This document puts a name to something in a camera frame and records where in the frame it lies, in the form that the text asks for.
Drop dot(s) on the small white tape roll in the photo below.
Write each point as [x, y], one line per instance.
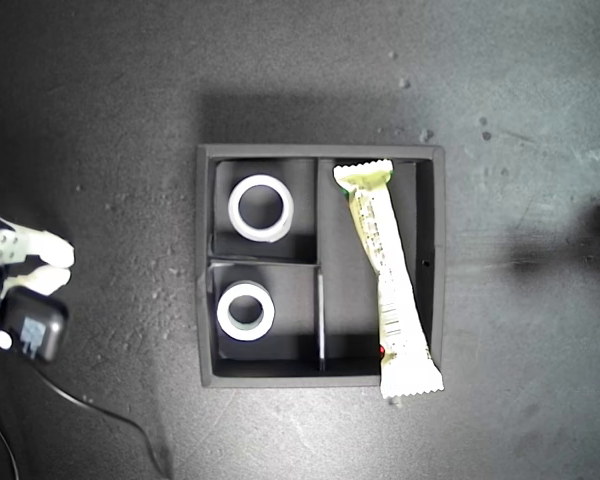
[222, 312]

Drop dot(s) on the large white tape roll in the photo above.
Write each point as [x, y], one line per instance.
[234, 210]

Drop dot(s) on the green printed snack bar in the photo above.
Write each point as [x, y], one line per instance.
[390, 280]

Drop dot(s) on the black compartment tray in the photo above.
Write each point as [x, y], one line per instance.
[280, 381]

